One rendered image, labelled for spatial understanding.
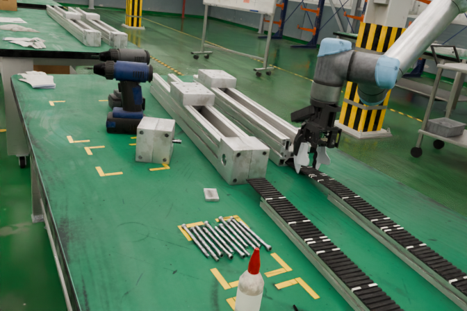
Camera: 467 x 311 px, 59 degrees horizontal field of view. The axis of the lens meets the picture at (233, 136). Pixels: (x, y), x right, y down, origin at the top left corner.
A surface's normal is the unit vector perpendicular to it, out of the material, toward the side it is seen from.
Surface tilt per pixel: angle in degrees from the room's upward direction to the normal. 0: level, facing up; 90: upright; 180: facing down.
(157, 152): 90
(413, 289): 0
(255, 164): 90
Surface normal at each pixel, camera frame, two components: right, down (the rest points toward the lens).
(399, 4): 0.50, 0.35
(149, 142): 0.04, 0.33
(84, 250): 0.12, -0.94
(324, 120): -0.91, 0.03
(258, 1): -0.64, 0.18
